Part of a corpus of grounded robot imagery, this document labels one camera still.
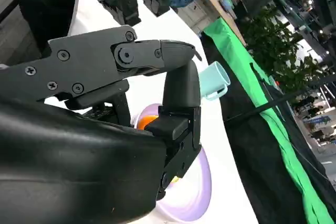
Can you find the white cabinet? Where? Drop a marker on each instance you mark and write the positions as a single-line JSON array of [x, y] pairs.
[[194, 14]]

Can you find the lilac plate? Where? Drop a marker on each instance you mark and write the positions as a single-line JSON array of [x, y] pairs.
[[194, 195]]

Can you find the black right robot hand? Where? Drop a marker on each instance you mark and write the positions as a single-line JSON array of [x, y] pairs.
[[65, 161]]

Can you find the green leafy plant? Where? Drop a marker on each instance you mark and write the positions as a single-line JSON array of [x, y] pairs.
[[273, 45]]

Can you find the black cloth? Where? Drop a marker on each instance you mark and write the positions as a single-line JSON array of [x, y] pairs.
[[257, 169]]

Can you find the green cloth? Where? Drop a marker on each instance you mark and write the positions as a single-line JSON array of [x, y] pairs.
[[228, 40]]

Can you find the black diagonal bar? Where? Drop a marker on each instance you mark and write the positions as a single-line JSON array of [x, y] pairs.
[[275, 102]]

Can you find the pale green mug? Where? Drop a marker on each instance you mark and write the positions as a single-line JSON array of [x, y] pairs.
[[212, 77]]

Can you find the blue sign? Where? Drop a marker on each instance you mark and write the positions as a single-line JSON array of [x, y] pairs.
[[320, 121]]

